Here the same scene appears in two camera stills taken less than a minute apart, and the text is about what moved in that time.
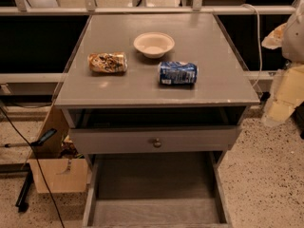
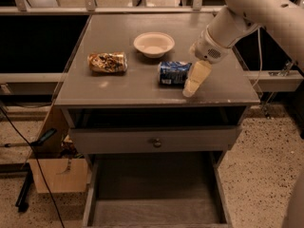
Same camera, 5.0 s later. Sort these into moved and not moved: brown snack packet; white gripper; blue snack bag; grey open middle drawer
Moved: white gripper
Not moved: brown snack packet; grey open middle drawer; blue snack bag
